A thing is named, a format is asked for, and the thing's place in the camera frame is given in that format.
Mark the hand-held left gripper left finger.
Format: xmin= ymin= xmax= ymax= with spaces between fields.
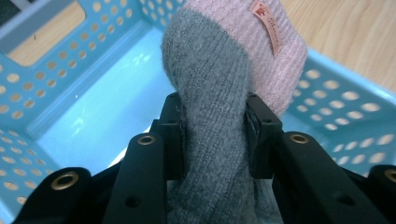
xmin=102 ymin=91 xmax=187 ymax=224

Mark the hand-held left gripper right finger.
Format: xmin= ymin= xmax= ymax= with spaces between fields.
xmin=244 ymin=91 xmax=390 ymax=224

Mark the light blue perforated plastic basket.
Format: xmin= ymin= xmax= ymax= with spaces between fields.
xmin=0 ymin=0 xmax=396 ymax=224

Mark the grey and pink knitted sock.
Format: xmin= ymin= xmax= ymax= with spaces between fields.
xmin=160 ymin=0 xmax=308 ymax=224

